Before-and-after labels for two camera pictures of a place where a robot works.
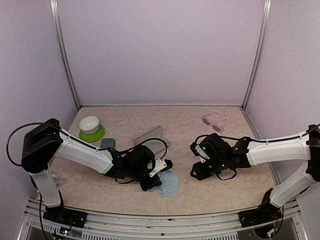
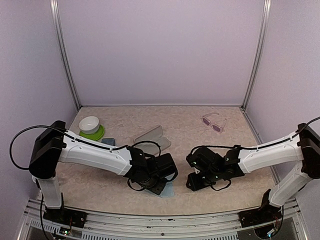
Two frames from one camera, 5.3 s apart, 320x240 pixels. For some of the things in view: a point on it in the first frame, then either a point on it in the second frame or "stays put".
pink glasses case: x=157 y=145 stays put
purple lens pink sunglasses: x=207 y=122 stays put
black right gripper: x=201 y=173 -> x=195 y=185
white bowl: x=89 y=125 stays put
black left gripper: x=146 y=186 -> x=158 y=189
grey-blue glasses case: x=106 y=142 stays put
